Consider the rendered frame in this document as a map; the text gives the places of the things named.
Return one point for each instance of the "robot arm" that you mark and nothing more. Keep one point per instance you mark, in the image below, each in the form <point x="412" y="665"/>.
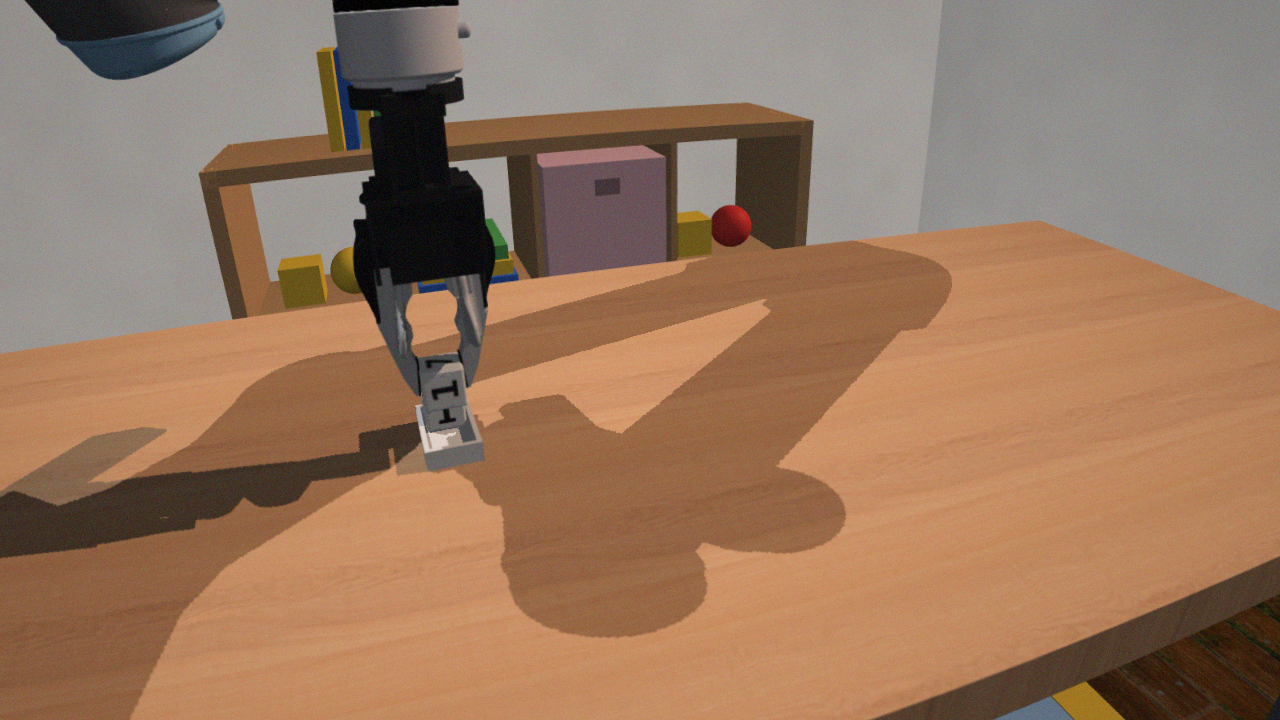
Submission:
<point x="400" y="49"/>

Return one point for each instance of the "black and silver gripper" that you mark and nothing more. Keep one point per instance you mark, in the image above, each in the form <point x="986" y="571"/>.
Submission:
<point x="431" y="232"/>

